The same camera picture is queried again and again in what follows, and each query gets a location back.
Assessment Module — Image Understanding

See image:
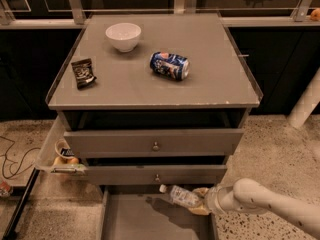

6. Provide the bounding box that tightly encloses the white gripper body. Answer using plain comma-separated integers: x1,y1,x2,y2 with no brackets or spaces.
204,186,224,215

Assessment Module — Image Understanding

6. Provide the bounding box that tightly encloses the clear plastic water bottle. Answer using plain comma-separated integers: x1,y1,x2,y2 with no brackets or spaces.
159,184,203,208

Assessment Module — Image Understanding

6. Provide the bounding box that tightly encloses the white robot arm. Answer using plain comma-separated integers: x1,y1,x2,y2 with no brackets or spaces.
209,70,320,240

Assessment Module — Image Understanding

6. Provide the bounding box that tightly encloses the grey top drawer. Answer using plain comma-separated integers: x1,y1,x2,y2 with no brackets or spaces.
64,129,243,158

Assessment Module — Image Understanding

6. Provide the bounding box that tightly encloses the grey drawer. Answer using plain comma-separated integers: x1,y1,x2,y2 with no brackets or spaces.
64,129,243,158
97,187,219,240
87,165,227,185

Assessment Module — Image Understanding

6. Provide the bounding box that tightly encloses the grey bottom drawer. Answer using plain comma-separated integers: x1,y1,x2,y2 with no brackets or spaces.
97,187,219,240

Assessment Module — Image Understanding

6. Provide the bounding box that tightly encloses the grey middle drawer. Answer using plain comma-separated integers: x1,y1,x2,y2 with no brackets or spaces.
87,165,227,185

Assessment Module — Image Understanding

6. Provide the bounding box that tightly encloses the grey drawer cabinet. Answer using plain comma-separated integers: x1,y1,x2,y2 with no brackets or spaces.
44,12,263,240

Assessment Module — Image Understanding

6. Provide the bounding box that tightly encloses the blue soda can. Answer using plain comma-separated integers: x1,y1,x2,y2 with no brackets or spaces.
150,52,189,81

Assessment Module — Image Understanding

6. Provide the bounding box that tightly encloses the orange fruit in bin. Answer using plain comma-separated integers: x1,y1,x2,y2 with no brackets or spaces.
53,157,79,165

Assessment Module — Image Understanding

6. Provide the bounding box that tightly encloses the white cup in bin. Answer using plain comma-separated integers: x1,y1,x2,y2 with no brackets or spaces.
55,139,75,159

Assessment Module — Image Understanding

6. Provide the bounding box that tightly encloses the clear plastic side bin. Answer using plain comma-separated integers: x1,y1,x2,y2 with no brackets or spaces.
35,117,86,178

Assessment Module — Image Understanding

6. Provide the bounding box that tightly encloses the black snack packet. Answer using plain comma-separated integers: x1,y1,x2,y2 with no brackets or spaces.
71,58,96,89

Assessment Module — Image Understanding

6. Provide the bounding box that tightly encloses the white ceramic bowl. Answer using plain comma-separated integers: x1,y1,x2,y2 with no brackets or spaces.
105,23,142,52

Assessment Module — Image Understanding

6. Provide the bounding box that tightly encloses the red object on floor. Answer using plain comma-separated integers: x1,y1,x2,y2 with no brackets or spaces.
0,180,13,197

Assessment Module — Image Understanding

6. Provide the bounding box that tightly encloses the orange fruit on ledge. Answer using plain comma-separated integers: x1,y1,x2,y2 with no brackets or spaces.
310,8,320,21

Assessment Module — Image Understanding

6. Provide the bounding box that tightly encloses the black floor cable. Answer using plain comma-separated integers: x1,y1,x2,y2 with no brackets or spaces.
0,135,41,180

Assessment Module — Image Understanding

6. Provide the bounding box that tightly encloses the metal railing frame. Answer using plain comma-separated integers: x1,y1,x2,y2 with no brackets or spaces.
0,0,320,29

